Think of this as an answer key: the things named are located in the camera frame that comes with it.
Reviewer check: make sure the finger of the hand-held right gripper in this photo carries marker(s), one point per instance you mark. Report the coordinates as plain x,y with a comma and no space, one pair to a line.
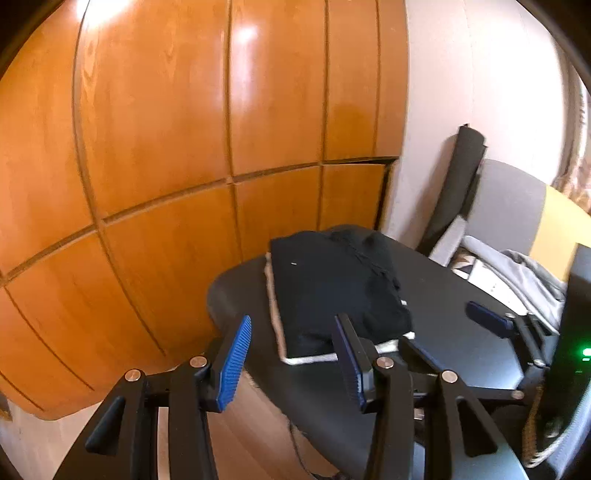
498,395
482,316

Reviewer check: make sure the patterned curtain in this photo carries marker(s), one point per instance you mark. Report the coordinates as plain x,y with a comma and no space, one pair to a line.
579,175

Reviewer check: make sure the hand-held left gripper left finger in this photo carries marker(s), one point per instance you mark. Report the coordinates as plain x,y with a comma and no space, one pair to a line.
233,364

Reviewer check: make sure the white knit sweater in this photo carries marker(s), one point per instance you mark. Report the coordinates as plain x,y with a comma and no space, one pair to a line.
304,359

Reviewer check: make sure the black sweater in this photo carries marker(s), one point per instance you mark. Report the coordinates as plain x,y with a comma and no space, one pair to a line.
332,286

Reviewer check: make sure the white printed cloth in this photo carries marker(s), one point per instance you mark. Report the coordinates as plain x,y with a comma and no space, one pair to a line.
485,277

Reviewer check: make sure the grey yellow blue padded panel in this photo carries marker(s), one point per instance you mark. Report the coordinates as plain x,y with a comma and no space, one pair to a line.
508,203

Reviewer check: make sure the black rolled mat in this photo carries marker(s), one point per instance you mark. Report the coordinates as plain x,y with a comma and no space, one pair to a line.
457,184

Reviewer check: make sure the grey garment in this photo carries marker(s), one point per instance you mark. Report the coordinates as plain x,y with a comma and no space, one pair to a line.
526,272

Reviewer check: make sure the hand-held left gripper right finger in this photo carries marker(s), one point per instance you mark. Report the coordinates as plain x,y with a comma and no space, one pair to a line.
353,369

